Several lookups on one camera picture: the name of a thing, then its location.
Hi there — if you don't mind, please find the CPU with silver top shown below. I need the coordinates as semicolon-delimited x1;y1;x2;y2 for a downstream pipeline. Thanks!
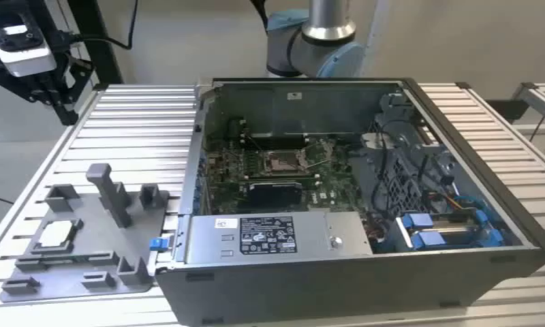
34;220;81;249

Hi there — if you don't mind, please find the black RAM slot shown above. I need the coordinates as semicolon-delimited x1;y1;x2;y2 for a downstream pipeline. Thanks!
238;132;309;138
242;176;322;183

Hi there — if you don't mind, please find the CPU socket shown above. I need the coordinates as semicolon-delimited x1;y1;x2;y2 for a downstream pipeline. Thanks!
261;149;307;173

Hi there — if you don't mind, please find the grey plastic parts rack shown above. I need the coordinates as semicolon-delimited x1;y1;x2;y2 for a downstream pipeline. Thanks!
0;163;170;303

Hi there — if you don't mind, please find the metal locking lever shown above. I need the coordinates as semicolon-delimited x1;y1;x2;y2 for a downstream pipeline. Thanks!
246;133;267;151

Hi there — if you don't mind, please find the green RAM stick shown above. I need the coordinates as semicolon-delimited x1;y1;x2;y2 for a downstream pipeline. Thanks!
17;252;115;264

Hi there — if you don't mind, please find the blue case latch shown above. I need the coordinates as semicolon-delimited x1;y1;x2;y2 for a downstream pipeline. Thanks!
146;237;169;253

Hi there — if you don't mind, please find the silver power supply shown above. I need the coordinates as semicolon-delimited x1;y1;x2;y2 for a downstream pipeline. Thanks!
183;211;374;266

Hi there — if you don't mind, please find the green motherboard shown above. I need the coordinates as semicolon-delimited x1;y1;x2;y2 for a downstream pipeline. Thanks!
201;135;369;216

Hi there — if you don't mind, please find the blue-grey disk cage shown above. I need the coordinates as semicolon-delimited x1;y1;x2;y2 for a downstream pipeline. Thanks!
358;92;443;219

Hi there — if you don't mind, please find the dark grey PC case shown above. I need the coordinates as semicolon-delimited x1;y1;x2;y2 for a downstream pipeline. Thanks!
154;76;545;327

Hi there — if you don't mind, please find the blue disk carrier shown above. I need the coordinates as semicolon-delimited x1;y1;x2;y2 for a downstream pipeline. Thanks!
471;209;506;247
411;230;446;253
401;212;433;230

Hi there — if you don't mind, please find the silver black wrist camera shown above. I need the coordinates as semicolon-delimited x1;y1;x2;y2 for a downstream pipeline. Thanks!
0;13;57;78

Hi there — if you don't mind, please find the black stand post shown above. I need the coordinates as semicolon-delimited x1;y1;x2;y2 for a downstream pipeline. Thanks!
65;0;123;87

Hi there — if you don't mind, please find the black cable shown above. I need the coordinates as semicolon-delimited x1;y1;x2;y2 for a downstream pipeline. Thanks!
70;0;141;50

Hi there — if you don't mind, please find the coloured wire bundle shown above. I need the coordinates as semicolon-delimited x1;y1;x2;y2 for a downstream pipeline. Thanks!
426;192;475;214

